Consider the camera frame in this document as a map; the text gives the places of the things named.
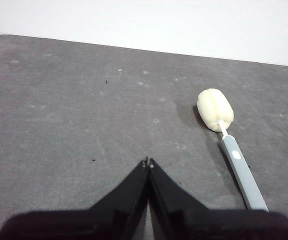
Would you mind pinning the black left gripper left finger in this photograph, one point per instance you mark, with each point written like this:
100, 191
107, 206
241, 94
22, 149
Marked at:
109, 220

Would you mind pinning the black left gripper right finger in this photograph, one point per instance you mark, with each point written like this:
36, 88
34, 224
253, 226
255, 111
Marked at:
184, 220

